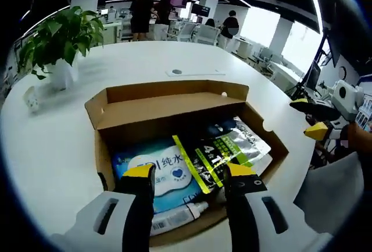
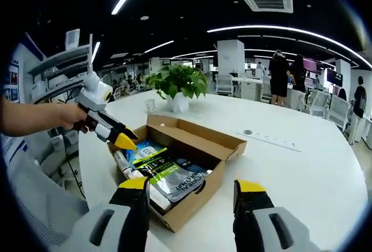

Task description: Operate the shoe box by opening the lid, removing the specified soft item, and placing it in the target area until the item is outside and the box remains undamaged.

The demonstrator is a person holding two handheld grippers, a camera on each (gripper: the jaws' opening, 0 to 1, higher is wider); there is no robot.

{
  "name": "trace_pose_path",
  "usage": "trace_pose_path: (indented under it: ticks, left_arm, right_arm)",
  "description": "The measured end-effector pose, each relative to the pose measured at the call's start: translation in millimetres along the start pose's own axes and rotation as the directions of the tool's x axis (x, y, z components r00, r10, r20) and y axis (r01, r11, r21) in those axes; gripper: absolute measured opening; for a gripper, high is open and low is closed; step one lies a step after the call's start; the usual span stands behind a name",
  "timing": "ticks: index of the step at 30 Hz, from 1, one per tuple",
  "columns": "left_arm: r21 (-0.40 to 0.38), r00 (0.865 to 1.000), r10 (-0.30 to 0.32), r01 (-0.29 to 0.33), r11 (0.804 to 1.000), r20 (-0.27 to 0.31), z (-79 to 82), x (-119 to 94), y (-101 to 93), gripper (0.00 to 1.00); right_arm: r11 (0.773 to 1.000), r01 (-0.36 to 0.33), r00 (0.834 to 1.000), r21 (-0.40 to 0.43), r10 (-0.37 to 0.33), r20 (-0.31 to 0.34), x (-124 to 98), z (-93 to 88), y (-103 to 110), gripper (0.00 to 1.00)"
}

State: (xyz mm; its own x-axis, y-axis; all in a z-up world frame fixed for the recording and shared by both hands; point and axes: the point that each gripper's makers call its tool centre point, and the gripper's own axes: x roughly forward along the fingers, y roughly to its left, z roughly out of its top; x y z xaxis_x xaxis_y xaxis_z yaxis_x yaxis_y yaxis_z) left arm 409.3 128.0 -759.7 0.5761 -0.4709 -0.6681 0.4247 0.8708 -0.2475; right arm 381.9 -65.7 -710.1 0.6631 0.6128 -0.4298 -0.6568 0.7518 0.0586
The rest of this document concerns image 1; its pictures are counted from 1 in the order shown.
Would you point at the green plant in white pot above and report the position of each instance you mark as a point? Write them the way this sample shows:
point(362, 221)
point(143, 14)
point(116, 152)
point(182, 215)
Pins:
point(64, 36)

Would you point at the white office chair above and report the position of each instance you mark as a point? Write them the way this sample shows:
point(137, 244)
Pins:
point(210, 35)
point(186, 31)

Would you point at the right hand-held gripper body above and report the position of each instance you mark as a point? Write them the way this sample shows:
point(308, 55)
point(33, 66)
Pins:
point(347, 100)

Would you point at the blue photo wall board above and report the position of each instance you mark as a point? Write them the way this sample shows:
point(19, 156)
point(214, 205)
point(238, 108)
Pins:
point(365, 109)

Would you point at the grey mesh office chair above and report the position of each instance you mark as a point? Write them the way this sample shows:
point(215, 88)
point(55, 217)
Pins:
point(328, 191)

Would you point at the large dark wall display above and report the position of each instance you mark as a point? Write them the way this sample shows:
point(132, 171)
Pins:
point(331, 48)

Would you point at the black silver sachet pack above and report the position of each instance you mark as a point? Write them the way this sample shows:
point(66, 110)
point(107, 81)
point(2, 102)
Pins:
point(212, 153)

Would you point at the brown cardboard shoe box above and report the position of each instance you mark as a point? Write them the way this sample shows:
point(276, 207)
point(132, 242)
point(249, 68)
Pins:
point(162, 112)

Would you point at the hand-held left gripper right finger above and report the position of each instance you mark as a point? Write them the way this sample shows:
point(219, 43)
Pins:
point(241, 214)

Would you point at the black monitor on stand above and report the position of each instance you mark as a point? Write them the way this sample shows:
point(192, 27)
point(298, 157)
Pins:
point(313, 74)

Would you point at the white tube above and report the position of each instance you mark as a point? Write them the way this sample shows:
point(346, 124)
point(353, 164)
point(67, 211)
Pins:
point(180, 215)

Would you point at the white office desk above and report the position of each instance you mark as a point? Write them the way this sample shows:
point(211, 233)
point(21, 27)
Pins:
point(286, 73)

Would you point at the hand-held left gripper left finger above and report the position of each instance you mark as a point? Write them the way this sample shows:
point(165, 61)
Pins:
point(136, 205)

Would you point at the dark wall screen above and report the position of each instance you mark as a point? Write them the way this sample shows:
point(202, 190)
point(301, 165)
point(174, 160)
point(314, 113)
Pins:
point(201, 9)

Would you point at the white paper cup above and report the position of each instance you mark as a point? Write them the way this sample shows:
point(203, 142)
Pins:
point(31, 100)

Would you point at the purple wall screen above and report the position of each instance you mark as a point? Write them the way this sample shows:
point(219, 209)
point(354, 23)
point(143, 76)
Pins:
point(178, 1)

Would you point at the blue wet wipes soft item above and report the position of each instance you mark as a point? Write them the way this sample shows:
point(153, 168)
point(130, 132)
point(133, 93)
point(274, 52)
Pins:
point(174, 161)

